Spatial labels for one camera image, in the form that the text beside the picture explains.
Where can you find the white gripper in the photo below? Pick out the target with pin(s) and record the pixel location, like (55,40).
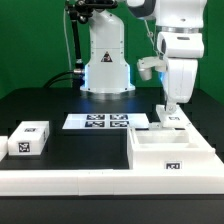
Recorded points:
(178,81)

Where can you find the white cabinet body box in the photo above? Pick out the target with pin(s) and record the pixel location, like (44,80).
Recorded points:
(167,149)

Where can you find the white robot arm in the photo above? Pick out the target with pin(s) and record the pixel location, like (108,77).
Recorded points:
(119,26)

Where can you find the white cabinet top block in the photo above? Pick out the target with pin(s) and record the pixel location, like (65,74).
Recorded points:
(29,138)

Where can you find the white L-shaped obstacle fence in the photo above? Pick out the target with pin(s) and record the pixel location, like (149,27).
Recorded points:
(197,180)

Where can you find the white base tag plate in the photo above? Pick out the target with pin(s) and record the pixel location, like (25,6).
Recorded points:
(106,121)

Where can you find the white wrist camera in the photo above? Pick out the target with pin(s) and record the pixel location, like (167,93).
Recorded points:
(146,64)

